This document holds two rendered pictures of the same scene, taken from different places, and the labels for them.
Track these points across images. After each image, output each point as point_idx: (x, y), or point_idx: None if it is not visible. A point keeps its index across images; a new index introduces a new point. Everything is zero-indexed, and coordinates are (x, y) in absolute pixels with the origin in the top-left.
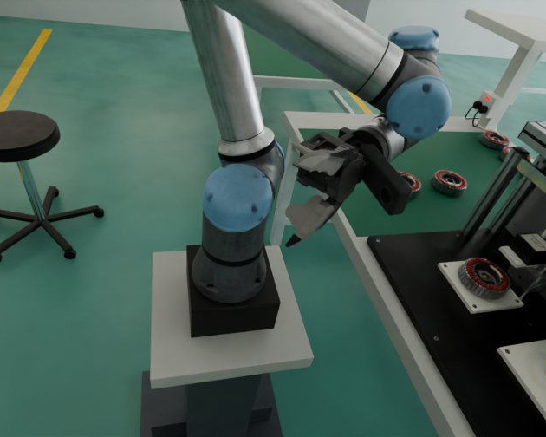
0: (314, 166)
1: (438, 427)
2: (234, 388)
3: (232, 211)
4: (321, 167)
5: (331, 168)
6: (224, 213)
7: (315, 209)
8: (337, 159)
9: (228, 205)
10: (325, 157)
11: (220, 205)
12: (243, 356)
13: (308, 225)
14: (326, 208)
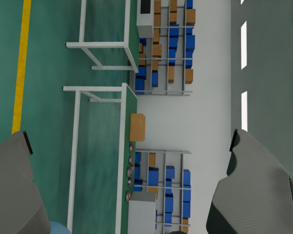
0: (250, 135)
1: None
2: None
3: (57, 226)
4: (247, 151)
5: (243, 188)
6: (57, 222)
7: (44, 207)
8: (288, 211)
9: (65, 232)
10: (278, 161)
11: (68, 229)
12: None
13: (28, 162)
14: (38, 206)
